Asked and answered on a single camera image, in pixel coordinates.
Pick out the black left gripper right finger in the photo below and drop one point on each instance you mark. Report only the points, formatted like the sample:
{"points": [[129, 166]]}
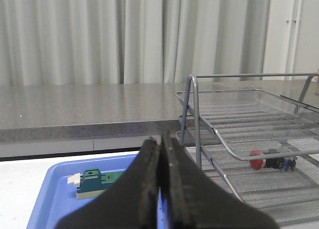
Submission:
{"points": [[193, 201]]}

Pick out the red emergency stop button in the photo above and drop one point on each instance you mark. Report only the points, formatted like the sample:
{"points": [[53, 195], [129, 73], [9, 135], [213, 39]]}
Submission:
{"points": [[282, 163]]}

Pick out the silver metal rack frame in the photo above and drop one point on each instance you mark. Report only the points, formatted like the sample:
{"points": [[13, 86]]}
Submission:
{"points": [[197, 129]]}

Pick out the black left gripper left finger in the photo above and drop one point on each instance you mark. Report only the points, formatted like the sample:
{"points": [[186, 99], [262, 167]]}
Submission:
{"points": [[130, 203]]}

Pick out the blue plastic tray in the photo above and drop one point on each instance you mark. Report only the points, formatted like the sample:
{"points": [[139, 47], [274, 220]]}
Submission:
{"points": [[57, 199]]}

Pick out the silver mesh tray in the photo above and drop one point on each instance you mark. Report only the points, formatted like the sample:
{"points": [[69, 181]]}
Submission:
{"points": [[249, 119], [264, 188]]}

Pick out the green and beige switch block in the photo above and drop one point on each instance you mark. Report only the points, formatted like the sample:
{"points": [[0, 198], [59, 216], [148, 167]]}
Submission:
{"points": [[92, 182]]}

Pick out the grey stone counter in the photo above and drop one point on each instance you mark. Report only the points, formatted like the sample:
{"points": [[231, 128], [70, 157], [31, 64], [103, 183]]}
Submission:
{"points": [[31, 113]]}

